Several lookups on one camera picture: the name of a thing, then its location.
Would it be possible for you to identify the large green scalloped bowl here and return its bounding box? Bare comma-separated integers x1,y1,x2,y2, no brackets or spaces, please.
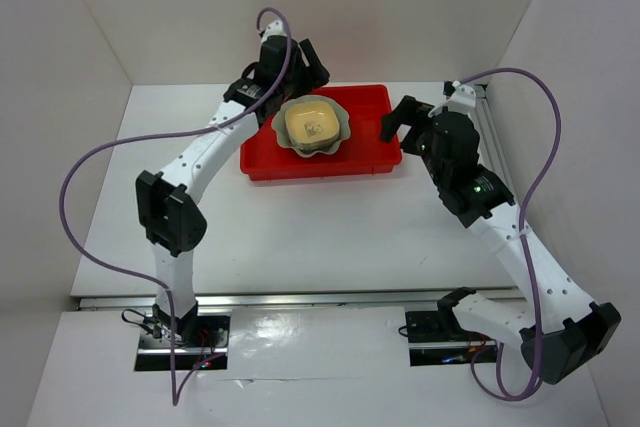
271,95,351,158

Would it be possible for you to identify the yellow square dish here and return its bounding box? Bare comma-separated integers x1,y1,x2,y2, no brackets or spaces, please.
284,101,340,148

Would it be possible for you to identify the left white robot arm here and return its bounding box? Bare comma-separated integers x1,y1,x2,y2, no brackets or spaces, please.
135,34,330,346

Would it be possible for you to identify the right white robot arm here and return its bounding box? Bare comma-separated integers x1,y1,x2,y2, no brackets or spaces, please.
380,96,621,385

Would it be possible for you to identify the red plastic bin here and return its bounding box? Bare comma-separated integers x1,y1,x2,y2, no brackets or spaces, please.
239,84,402,181

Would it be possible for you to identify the aluminium rail right side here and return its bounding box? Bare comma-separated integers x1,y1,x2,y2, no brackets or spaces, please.
468,83,516,195

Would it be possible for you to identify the aluminium rail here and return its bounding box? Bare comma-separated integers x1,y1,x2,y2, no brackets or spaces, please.
74,288,521,311
468,83,516,195

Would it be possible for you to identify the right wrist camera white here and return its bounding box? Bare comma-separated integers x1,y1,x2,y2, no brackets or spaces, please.
428,80,477,118

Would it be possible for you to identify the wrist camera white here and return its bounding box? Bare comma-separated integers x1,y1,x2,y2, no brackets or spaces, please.
259,20,287,43
428,80,477,118

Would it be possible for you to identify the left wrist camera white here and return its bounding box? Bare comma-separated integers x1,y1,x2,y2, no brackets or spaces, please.
259,20,287,43

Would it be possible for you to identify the aluminium rail front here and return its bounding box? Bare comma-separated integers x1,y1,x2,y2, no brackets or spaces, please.
74,288,521,311

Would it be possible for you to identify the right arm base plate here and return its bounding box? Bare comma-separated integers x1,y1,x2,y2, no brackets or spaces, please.
398,311,497,367

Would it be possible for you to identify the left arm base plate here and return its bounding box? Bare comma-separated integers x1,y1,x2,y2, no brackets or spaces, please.
121,309,230,372

